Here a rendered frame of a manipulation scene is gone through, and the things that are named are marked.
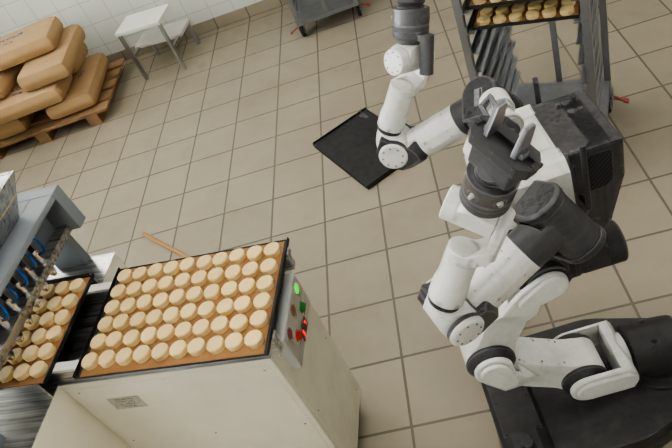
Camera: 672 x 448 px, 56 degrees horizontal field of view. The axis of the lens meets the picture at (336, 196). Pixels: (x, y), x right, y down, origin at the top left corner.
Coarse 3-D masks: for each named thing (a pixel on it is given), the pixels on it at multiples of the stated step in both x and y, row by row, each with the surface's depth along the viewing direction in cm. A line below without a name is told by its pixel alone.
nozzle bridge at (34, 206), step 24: (24, 192) 208; (48, 192) 203; (24, 216) 197; (48, 216) 209; (72, 216) 209; (24, 240) 187; (48, 240) 208; (72, 240) 222; (0, 264) 183; (48, 264) 199; (72, 264) 227; (0, 288) 175; (0, 312) 184; (24, 312) 186; (0, 336) 180; (0, 360) 175
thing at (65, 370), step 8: (272, 336) 166; (272, 344) 167; (280, 344) 170; (272, 352) 170; (280, 352) 169; (56, 368) 185; (64, 368) 184; (72, 368) 183; (56, 376) 187; (64, 376) 186; (104, 376) 185
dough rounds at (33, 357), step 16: (64, 288) 208; (80, 288) 206; (48, 304) 204; (64, 304) 202; (48, 320) 199; (64, 320) 197; (32, 336) 196; (48, 336) 193; (16, 352) 193; (32, 352) 190; (48, 352) 188; (16, 368) 188; (32, 368) 185; (48, 368) 186; (0, 384) 188; (16, 384) 186
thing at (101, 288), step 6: (288, 252) 187; (288, 258) 187; (288, 264) 189; (294, 264) 191; (108, 282) 206; (90, 288) 207; (96, 288) 206; (102, 288) 205; (108, 288) 204; (90, 294) 207; (96, 294) 207; (102, 294) 206; (84, 300) 209; (90, 300) 209; (96, 300) 209; (102, 300) 209
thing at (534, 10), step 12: (540, 0) 246; (552, 0) 242; (564, 0) 239; (480, 12) 253; (492, 12) 252; (504, 12) 248; (516, 12) 244; (528, 12) 241; (540, 12) 242; (552, 12) 236; (564, 12) 234; (576, 12) 234; (480, 24) 249
